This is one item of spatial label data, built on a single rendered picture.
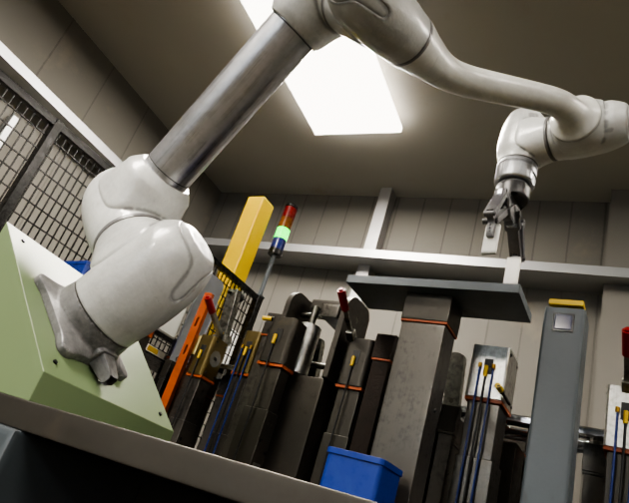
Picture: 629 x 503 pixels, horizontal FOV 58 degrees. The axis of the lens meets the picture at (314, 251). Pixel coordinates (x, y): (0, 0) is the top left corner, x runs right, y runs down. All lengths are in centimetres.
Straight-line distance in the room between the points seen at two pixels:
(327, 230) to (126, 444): 376
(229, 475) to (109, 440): 18
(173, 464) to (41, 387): 30
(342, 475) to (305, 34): 78
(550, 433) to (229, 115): 80
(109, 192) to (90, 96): 305
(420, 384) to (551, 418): 24
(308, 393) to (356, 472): 39
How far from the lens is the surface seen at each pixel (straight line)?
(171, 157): 114
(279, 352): 135
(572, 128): 131
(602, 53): 321
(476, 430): 125
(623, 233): 386
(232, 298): 173
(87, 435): 83
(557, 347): 112
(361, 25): 99
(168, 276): 100
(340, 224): 442
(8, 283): 110
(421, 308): 120
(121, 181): 116
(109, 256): 106
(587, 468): 141
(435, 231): 415
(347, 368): 135
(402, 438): 112
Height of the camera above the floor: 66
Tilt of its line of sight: 25 degrees up
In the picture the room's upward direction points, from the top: 18 degrees clockwise
